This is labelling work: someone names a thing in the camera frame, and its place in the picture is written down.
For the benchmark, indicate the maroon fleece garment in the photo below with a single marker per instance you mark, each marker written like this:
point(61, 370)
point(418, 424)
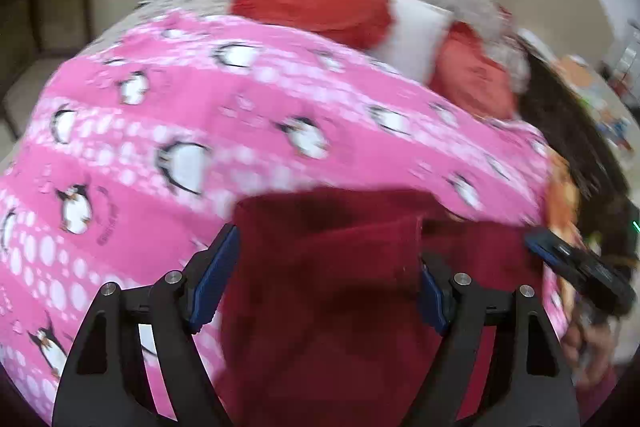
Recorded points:
point(325, 307)

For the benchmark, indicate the small red heart cushion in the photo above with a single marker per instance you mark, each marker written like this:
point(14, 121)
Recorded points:
point(472, 72)

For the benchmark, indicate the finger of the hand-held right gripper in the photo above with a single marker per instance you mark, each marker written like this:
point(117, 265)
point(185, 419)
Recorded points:
point(547, 249)

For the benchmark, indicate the orange printed cloth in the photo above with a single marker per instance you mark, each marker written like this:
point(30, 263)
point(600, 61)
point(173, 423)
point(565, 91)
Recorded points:
point(565, 199)

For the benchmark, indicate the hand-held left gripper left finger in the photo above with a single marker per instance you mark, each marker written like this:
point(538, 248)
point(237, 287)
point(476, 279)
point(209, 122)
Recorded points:
point(215, 277)

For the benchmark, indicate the white pillow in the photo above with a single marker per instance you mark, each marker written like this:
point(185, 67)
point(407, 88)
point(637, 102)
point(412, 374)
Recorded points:
point(415, 32)

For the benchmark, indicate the pink penguin print blanket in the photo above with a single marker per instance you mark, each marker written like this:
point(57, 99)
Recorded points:
point(150, 132)

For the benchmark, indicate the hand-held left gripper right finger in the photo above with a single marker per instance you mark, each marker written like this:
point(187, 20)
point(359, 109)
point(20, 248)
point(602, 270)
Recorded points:
point(431, 302)

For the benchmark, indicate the person's right hand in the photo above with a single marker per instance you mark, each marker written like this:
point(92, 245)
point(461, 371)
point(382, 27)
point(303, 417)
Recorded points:
point(592, 349)

